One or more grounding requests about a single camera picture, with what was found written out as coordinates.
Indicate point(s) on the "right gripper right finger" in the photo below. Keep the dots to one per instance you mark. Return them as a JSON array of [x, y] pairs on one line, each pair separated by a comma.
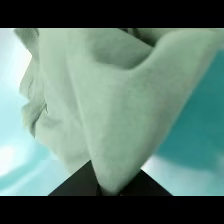
[[145, 185]]

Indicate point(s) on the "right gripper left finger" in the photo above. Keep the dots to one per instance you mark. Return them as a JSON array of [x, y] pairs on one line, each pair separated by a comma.
[[78, 183]]

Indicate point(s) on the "pale green garment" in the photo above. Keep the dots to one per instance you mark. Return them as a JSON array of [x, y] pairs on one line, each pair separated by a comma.
[[110, 100]]

